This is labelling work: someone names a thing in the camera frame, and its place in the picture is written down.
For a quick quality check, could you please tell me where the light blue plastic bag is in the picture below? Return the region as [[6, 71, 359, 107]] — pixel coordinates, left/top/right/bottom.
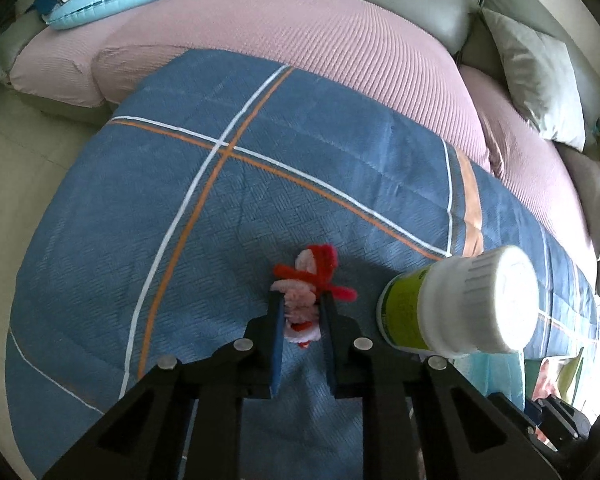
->
[[466, 349, 526, 413]]

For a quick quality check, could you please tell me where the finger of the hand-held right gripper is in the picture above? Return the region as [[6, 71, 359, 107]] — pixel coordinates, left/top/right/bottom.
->
[[527, 395, 593, 454]]

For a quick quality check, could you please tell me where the red and pink pipe-cleaner toy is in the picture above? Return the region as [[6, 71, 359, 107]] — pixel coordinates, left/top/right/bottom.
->
[[271, 244, 359, 347]]

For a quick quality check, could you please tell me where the blue plaid quilt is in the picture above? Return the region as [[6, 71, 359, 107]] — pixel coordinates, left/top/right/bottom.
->
[[5, 49, 600, 480]]

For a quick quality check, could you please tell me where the grey throw pillow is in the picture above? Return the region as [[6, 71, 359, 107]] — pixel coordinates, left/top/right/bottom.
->
[[481, 7, 600, 152]]

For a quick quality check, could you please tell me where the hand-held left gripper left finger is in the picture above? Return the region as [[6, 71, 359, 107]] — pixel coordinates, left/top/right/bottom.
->
[[42, 292, 285, 480]]

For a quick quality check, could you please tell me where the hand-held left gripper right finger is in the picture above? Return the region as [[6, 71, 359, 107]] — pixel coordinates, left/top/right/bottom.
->
[[320, 292, 565, 480]]

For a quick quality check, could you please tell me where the white bottle with green label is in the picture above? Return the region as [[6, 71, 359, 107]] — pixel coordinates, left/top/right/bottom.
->
[[376, 245, 539, 359]]

